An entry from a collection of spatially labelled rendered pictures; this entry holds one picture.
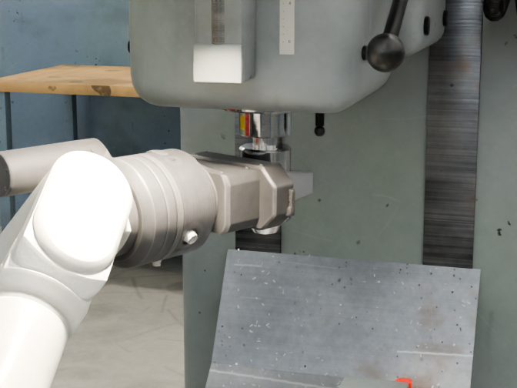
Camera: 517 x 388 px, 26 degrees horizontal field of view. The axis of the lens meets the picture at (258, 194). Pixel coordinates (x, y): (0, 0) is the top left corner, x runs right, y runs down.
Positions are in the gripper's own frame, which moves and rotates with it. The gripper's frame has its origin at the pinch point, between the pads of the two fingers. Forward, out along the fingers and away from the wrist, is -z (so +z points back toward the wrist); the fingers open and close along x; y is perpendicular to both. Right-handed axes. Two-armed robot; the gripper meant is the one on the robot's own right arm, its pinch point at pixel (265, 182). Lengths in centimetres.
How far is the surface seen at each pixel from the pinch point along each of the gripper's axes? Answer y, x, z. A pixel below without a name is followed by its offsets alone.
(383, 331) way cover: 24.2, 9.1, -32.1
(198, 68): -11.4, -4.1, 12.6
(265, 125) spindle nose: -5.5, -1.6, 1.9
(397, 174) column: 5.6, 10.6, -35.9
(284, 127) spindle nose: -5.3, -2.4, 0.2
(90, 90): 36, 305, -231
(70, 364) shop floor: 122, 236, -162
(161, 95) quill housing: -8.6, 2.3, 10.6
